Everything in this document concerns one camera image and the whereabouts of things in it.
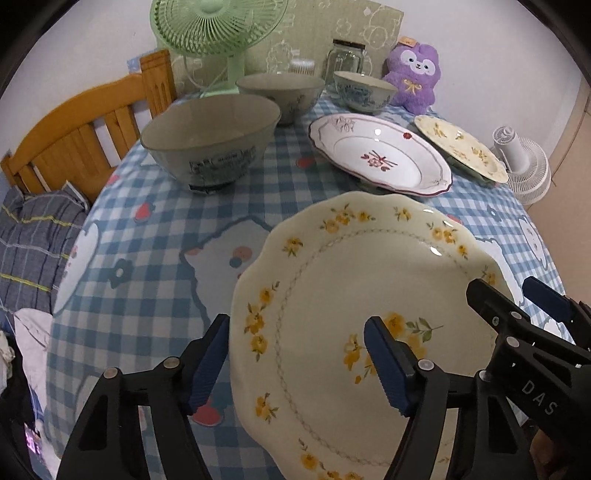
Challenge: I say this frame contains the white standing fan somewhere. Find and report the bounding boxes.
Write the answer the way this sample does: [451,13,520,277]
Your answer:
[493,126,552,206]

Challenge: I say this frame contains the blue plaid pillow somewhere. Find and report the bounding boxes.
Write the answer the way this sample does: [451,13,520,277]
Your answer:
[1,182,90,315]

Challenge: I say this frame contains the glass jar red lid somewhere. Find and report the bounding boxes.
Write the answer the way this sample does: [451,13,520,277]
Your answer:
[322,39,366,88]

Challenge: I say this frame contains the beige door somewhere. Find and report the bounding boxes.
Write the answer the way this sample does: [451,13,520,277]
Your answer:
[528,80,590,302]

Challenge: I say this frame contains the blue checkered cat tablecloth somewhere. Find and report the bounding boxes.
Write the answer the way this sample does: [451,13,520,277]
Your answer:
[43,95,565,479]

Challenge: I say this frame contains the green patterned mat board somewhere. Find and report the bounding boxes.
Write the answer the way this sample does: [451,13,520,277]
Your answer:
[169,1,404,90]

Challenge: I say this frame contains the yellow floral plate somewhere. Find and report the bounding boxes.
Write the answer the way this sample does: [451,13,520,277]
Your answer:
[229,192,517,479]
[414,115,509,184]

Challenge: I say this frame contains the purple plush bunny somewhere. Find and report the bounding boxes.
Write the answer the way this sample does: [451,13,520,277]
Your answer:
[383,41,442,115]

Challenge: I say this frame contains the ceramic bowl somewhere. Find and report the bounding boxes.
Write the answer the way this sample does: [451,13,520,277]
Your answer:
[140,94,280,194]
[334,71,398,114]
[235,72,325,125]

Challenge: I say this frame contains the white red-rimmed plate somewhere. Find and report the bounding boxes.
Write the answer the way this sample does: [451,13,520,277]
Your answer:
[308,113,453,197]

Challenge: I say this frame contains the green desk fan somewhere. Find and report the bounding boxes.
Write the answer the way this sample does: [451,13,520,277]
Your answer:
[150,0,288,96]

